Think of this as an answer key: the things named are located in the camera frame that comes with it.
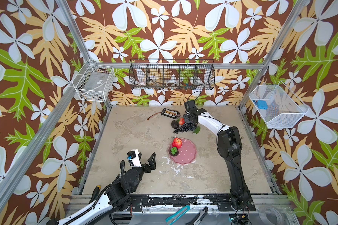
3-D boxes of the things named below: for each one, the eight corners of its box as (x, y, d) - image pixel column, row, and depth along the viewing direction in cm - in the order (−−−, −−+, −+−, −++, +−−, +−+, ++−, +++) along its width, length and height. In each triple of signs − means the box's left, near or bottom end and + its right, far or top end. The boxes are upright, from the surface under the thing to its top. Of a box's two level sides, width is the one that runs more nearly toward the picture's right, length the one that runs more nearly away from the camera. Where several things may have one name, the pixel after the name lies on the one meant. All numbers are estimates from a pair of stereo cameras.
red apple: (170, 146, 97) (170, 141, 92) (175, 140, 99) (176, 136, 95) (177, 151, 94) (178, 147, 90) (182, 145, 97) (183, 140, 92)
